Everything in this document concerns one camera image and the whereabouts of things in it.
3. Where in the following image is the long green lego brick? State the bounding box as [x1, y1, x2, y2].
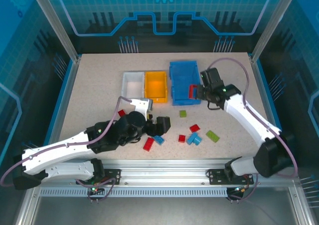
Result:
[205, 130, 221, 143]

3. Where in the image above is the long blue lego brick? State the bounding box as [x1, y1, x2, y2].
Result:
[152, 134, 165, 146]

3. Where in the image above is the long red lego brick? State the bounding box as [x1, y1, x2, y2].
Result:
[143, 137, 155, 151]

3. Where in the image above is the blue plastic bin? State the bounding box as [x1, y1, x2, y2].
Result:
[169, 61, 203, 106]

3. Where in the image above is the yellow plastic bin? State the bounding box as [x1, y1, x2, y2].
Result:
[144, 70, 169, 104]

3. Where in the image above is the white plastic bin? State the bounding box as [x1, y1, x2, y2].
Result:
[121, 71, 147, 99]

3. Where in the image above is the metal sheet panel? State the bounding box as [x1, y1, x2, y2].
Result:
[32, 197, 304, 225]

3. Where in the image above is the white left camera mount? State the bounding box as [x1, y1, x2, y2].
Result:
[129, 99, 148, 118]

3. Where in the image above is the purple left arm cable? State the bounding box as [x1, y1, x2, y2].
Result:
[0, 96, 134, 188]

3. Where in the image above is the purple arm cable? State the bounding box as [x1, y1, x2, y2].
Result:
[207, 57, 299, 178]
[0, 96, 134, 188]

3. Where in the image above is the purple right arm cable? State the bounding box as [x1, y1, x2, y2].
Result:
[207, 57, 299, 178]

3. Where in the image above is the aluminium extrusion rail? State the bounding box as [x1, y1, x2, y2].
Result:
[37, 158, 301, 189]

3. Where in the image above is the blue table side frame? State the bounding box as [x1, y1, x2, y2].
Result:
[250, 54, 283, 132]
[47, 56, 82, 146]

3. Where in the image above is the slotted metal cable duct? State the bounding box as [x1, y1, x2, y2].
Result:
[39, 188, 231, 198]

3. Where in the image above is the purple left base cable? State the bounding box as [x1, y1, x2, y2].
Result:
[76, 177, 117, 201]

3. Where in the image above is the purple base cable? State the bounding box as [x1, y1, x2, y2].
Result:
[76, 177, 117, 201]
[228, 174, 260, 203]

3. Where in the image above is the aluminium frame post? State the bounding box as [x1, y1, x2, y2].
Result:
[251, 0, 301, 61]
[27, 0, 82, 62]

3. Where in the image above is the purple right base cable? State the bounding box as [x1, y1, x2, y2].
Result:
[228, 174, 260, 203]

